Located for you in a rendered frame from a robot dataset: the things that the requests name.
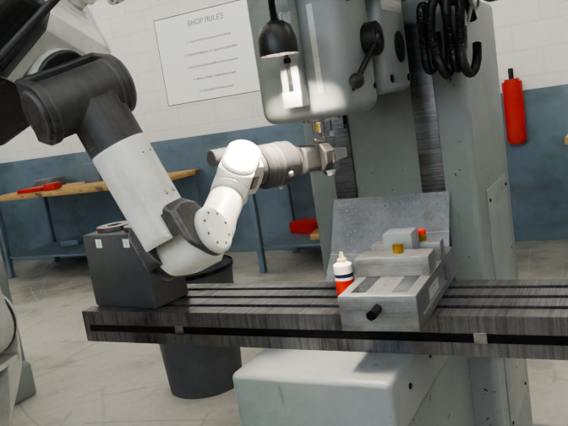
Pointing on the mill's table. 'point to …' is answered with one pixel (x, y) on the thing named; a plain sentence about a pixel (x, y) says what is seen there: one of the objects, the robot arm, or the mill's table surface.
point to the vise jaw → (395, 263)
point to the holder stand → (125, 271)
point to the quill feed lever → (372, 33)
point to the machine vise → (398, 295)
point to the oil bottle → (342, 274)
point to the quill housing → (318, 61)
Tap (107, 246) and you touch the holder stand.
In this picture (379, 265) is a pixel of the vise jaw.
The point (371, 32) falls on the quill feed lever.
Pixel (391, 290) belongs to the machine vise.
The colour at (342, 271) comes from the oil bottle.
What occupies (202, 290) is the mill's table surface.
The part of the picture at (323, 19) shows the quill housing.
